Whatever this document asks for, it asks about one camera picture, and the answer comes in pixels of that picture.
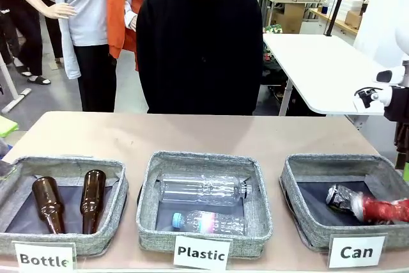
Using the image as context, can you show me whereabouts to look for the wooden bench shelf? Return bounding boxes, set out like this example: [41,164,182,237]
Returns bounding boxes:
[309,7,359,35]

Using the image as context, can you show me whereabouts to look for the white desk leg frame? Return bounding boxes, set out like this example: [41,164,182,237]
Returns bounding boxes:
[0,52,33,114]

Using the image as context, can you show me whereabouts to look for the green cloth item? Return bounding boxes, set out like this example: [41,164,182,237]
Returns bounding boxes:
[0,116,20,139]

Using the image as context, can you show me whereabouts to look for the grey fabric basket bottle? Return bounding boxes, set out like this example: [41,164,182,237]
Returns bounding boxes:
[0,156,130,256]

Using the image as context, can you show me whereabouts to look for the small cardboard box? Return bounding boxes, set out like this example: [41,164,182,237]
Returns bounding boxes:
[344,10,364,28]

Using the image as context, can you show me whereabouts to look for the mannequin in orange vest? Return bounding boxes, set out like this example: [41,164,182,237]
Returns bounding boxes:
[107,0,144,72]

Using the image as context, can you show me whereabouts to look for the brown glass bottle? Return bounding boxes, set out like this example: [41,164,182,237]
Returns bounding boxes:
[79,169,107,235]
[31,176,66,235]

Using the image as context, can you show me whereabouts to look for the grey fabric basket can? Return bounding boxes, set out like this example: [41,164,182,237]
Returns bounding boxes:
[279,153,409,252]

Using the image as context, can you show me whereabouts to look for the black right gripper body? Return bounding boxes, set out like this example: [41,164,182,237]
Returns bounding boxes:
[383,86,409,123]

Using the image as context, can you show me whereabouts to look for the black pole stand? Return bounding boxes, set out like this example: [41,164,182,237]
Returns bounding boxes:
[323,0,352,38]

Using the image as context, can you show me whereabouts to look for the person in black coat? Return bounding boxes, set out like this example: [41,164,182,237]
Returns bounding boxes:
[136,0,265,116]

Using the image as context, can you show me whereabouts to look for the crushed silver black can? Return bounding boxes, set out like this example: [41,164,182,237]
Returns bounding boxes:
[325,184,364,215]

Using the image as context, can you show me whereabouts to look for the mannequin in white shirt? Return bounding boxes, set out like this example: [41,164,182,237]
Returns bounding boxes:
[12,0,118,113]

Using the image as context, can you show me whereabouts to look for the grey fabric basket plastic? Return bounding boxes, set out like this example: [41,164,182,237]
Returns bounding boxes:
[136,150,274,258]

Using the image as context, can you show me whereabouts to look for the white Can label sign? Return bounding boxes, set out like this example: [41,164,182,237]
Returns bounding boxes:
[328,233,387,269]

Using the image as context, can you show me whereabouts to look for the white Bottle label sign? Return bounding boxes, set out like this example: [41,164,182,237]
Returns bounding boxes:
[12,240,77,271]

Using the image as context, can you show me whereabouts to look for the crushed red can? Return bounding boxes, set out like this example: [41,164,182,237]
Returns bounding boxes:
[353,194,409,224]

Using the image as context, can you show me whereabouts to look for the person in dark clothes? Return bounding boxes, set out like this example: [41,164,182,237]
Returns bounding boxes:
[0,0,52,86]

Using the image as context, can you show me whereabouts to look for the colourful patterned cloth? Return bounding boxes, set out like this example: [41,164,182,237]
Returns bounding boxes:
[263,24,284,35]

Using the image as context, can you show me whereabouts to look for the dark clutter under table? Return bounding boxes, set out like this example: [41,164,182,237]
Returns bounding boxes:
[261,45,290,98]

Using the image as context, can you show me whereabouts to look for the large brown cardboard box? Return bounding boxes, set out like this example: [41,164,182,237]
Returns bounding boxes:
[274,3,306,34]

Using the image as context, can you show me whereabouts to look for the white rectangular table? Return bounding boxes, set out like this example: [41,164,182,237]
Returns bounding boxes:
[262,33,386,133]

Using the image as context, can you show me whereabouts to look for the large clear plastic bottle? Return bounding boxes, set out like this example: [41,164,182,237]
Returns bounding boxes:
[158,173,256,207]

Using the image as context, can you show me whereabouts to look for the white foam boxes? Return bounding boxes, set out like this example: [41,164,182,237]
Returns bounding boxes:
[337,0,368,13]

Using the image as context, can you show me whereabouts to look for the white Plastic label sign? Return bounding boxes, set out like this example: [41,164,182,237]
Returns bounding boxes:
[173,235,233,270]

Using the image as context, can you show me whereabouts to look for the small bottle with blue cap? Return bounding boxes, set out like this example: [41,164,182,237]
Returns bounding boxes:
[172,210,249,235]

